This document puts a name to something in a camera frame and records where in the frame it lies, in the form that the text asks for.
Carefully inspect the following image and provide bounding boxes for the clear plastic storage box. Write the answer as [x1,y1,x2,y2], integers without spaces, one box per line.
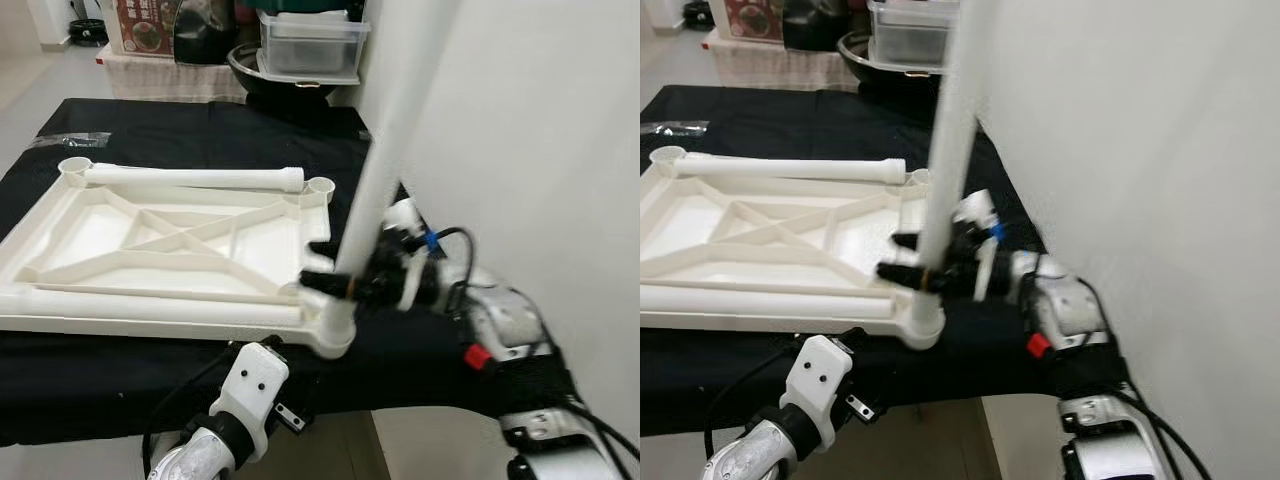
[258,10,373,86]
[868,0,961,69]

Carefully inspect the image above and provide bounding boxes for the dark green lid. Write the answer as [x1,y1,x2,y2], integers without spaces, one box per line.
[250,0,366,16]

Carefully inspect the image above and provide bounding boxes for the beige cloth covered bench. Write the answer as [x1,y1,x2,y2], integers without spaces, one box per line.
[97,45,251,103]
[705,30,851,93]

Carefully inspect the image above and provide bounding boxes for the red printed carton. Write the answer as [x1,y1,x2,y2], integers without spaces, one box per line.
[725,0,786,43]
[110,0,181,56]

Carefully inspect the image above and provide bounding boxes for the black plastic bag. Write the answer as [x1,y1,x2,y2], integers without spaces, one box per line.
[782,0,851,53]
[175,0,251,66]

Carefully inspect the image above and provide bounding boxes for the white plastic table top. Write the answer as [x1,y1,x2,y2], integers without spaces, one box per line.
[0,155,358,359]
[640,145,946,351]

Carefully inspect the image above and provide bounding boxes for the black wok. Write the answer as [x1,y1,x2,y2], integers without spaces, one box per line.
[228,42,346,101]
[838,32,946,91]

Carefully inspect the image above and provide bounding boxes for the black tablecloth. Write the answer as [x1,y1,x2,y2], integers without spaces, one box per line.
[640,85,1046,436]
[0,97,561,446]

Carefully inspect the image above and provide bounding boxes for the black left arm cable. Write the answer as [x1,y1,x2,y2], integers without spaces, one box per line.
[703,360,801,461]
[143,350,236,471]

